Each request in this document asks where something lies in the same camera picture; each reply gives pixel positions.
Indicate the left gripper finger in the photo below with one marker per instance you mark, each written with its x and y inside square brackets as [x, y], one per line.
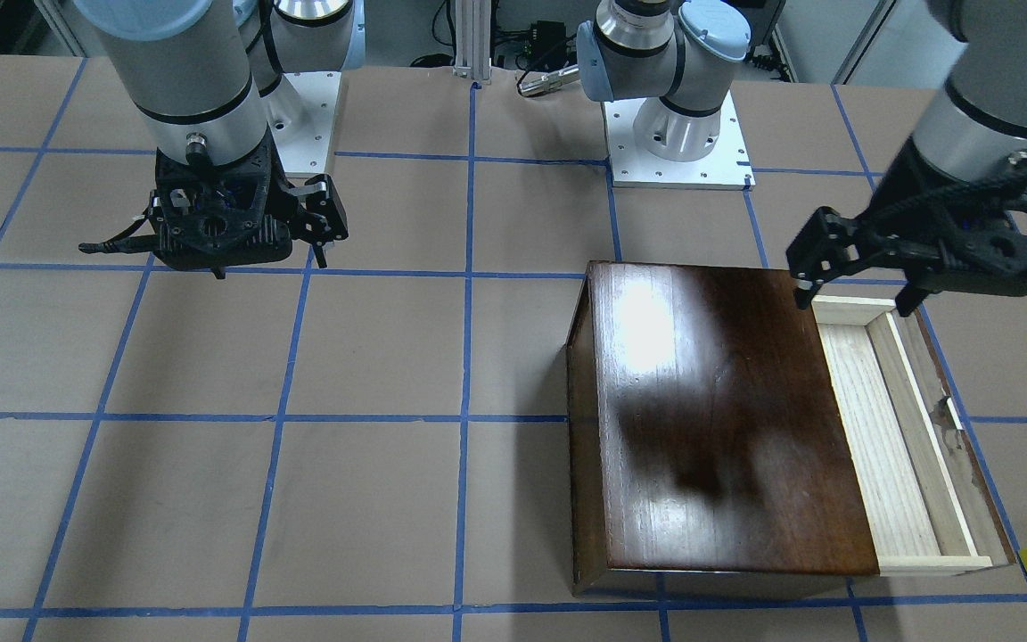
[911, 297]

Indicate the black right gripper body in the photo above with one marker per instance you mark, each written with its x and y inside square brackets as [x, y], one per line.
[324, 211]

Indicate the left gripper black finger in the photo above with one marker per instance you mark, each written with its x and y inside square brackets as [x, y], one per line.
[825, 249]

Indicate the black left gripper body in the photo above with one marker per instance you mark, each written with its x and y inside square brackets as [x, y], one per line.
[890, 189]

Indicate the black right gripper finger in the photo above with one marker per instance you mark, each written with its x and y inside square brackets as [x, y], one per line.
[320, 231]
[317, 193]

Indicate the light wooden drawer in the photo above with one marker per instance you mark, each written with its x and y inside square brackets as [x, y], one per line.
[928, 505]

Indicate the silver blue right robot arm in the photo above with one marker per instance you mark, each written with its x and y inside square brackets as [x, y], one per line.
[212, 80]

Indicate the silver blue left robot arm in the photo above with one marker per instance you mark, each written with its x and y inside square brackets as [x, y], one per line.
[438, 176]

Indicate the dark wooden drawer cabinet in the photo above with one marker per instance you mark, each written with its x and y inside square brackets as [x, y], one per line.
[708, 453]

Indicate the silver cylindrical connector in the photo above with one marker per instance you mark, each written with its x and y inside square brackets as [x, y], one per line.
[548, 82]

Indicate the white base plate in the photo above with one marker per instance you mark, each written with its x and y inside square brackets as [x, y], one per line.
[301, 112]

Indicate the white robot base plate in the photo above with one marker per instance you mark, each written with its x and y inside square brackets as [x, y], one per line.
[652, 147]

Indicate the aluminium frame post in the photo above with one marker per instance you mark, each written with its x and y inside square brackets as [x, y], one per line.
[472, 49]

